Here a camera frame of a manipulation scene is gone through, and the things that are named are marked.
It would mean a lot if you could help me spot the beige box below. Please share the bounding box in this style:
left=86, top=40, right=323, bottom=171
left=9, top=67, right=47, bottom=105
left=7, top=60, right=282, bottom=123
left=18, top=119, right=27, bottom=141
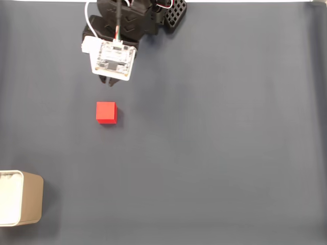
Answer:
left=0, top=169, right=44, bottom=227

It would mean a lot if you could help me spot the grey table mat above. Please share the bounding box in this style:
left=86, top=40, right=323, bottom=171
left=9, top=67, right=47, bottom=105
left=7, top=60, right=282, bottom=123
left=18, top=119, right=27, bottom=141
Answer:
left=0, top=2, right=327, bottom=245

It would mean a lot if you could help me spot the white flat servo cable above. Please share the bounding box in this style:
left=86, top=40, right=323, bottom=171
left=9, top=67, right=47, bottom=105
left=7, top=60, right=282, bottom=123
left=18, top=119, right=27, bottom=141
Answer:
left=84, top=0, right=102, bottom=39

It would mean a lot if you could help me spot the red white black servo wire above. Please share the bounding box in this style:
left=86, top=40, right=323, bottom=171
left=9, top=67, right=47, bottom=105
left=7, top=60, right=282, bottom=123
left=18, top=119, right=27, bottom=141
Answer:
left=155, top=0, right=177, bottom=9

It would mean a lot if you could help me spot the white camera circuit board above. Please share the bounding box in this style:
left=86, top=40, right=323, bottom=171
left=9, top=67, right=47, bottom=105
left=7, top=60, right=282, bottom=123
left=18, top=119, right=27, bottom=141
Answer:
left=81, top=35, right=137, bottom=82

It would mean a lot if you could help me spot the black camera cable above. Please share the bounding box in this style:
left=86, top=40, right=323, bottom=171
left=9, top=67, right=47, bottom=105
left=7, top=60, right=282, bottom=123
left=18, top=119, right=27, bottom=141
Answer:
left=115, top=0, right=124, bottom=42

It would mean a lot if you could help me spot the red cube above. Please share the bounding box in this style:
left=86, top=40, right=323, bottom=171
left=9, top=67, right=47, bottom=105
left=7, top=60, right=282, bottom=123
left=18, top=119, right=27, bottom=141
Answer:
left=96, top=101, right=118, bottom=125

